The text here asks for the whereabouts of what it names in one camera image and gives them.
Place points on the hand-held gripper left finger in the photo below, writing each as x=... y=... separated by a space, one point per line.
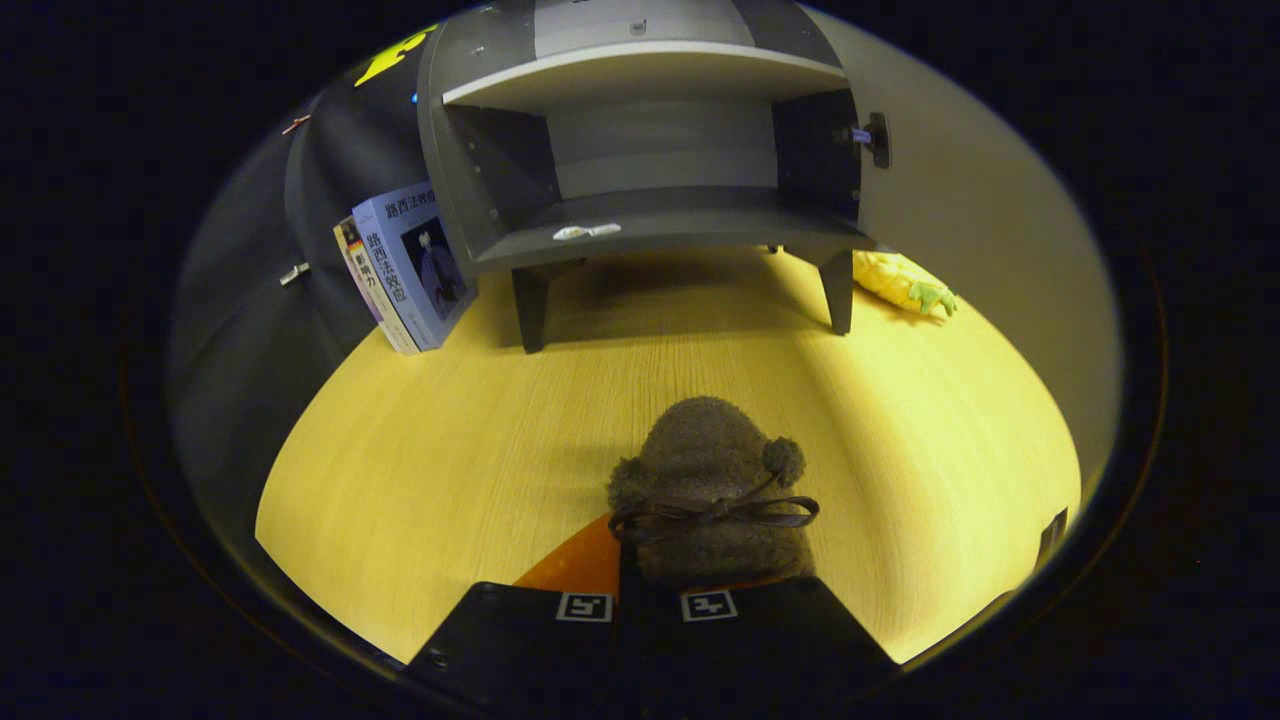
x=510 y=640

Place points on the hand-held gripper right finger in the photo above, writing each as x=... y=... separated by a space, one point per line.
x=770 y=640

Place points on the brown fuzzy shoe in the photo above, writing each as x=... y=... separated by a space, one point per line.
x=700 y=450

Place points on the dark grey shoe cabinet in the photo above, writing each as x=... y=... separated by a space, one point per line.
x=650 y=215

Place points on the yellow pineapple toy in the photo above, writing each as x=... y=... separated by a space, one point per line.
x=900 y=280

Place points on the black backdrop cloth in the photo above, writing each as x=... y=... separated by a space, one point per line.
x=250 y=350

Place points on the blue cover book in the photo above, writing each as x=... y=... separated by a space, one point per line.
x=410 y=260

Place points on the silver clip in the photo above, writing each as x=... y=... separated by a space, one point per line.
x=294 y=273

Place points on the copper clip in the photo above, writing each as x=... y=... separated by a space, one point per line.
x=296 y=124

